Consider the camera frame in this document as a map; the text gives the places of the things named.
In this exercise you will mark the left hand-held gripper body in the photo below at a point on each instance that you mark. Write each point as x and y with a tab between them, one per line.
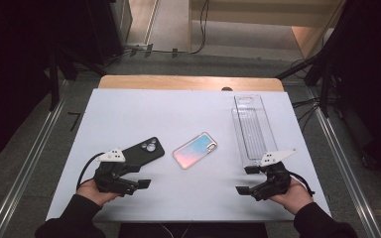
112	180

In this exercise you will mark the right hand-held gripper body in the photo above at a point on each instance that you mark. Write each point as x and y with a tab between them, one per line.
274	181

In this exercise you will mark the black phone case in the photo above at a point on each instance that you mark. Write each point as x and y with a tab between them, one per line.
145	150

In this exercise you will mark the clear plastic rack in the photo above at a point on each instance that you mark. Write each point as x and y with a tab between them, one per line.
253	129

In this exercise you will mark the iridescent phone case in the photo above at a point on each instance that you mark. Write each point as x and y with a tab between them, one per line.
195	150

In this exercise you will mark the person's left hand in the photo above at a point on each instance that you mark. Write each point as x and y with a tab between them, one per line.
94	195

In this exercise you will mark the person's right hand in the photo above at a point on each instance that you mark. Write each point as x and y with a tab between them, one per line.
294	198

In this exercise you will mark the white table board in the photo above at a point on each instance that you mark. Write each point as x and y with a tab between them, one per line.
185	195

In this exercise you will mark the person's dark lap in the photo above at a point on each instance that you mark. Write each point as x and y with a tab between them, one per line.
211	230

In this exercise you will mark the dark round table grommet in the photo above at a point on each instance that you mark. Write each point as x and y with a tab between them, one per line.
227	89

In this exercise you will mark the wooden table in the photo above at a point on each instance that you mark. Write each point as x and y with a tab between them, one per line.
178	82

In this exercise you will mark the black metal stand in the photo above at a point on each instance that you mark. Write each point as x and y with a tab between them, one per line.
54	82

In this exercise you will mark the black tripod stand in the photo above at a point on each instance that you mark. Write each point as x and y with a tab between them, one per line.
314	64

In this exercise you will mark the black curtain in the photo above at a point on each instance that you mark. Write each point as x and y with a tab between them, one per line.
10	66
370	82

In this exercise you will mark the black cabinet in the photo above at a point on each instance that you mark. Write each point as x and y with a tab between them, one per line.
104	29

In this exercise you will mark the beige wooden shelf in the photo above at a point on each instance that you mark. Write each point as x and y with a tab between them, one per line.
264	13

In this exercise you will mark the metal floor rail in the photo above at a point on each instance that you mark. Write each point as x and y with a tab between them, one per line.
29	165
347	172

